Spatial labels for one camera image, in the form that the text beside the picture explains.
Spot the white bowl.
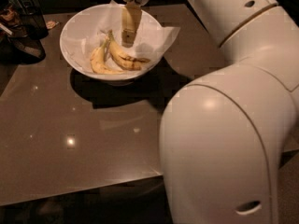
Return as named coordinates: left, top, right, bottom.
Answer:
left=59, top=4, right=164, bottom=87

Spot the yellow left banana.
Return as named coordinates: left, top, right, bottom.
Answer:
left=90, top=40, right=122, bottom=75

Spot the white paper liner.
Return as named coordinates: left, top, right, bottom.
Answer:
left=63, top=0, right=181, bottom=77

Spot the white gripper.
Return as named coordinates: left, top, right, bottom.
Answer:
left=121, top=0, right=149, bottom=47

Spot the black mesh basket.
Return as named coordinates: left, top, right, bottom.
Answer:
left=0, top=0, right=46, bottom=64

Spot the spotted banana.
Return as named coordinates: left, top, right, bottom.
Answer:
left=107, top=30, right=150, bottom=71

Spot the small crumpled wrapper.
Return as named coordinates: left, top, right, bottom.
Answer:
left=46, top=21, right=58, bottom=30

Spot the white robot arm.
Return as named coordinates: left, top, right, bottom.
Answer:
left=160, top=0, right=299, bottom=224

